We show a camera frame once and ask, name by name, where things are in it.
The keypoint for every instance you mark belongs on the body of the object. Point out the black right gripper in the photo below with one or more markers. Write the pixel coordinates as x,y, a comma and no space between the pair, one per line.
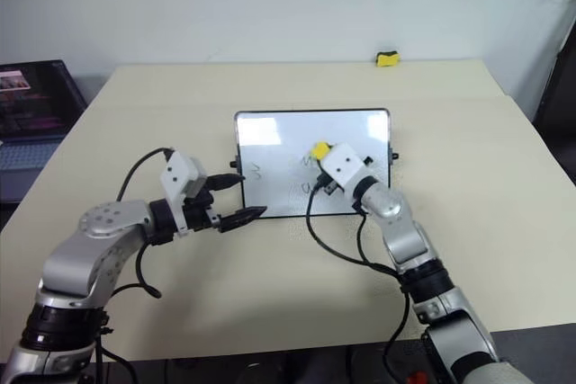
327,186

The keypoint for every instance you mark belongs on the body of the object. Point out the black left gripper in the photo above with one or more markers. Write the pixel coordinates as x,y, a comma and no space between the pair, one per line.
200,215

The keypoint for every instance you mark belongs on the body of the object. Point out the small yellow eraser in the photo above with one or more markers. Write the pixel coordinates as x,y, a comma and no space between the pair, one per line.
321,149

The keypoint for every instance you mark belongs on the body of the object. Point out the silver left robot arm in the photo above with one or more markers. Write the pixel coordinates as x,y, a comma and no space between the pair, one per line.
103,222

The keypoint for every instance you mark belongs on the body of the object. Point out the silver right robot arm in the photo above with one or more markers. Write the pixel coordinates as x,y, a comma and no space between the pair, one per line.
405,231

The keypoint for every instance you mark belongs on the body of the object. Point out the black-framed whiteboard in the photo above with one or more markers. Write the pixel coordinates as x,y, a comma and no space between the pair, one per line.
279,150

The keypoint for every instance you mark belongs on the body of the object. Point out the yellow and black sponge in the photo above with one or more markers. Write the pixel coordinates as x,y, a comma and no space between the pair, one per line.
388,59

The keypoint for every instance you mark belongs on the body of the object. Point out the open laptop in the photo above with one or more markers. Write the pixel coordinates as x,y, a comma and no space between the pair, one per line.
31,96

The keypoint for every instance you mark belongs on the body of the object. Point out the dark panel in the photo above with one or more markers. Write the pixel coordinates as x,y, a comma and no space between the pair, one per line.
562,100

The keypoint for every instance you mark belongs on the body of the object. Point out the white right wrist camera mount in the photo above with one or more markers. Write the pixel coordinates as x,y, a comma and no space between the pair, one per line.
346,166

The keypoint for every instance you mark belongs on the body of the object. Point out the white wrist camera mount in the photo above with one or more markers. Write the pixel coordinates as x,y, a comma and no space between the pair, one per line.
346,166
180,172

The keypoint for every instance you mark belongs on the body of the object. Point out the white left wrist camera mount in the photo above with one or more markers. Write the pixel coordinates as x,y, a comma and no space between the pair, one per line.
180,172

